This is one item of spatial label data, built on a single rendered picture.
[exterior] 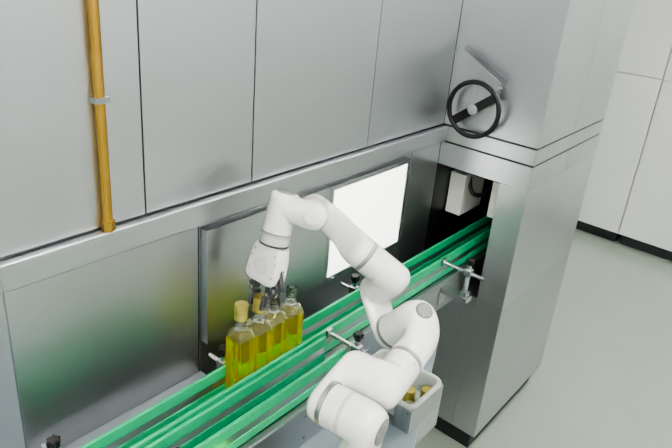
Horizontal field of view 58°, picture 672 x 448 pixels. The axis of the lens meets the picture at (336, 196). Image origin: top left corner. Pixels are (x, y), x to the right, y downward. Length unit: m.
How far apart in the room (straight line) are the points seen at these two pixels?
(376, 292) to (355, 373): 0.25
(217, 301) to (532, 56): 1.29
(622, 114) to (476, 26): 2.86
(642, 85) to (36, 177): 4.29
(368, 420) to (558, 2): 1.44
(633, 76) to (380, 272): 3.69
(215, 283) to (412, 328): 0.52
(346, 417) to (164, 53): 0.84
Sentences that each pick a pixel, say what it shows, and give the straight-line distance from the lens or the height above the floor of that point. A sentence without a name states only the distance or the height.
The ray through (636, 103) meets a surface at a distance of 4.96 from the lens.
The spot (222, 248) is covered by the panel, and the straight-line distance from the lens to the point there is 1.59.
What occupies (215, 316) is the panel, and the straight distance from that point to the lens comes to 1.68.
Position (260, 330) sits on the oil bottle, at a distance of 1.59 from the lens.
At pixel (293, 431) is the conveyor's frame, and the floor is 0.83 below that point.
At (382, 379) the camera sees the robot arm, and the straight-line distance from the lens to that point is 1.37.
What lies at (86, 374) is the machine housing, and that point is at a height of 1.05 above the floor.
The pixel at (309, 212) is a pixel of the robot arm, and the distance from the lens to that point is 1.44.
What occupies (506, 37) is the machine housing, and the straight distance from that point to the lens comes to 2.22.
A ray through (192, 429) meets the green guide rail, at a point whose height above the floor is 0.94.
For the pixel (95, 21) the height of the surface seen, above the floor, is 1.83.
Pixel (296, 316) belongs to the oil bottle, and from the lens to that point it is 1.67.
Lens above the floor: 2.00
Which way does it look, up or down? 23 degrees down
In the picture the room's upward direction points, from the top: 5 degrees clockwise
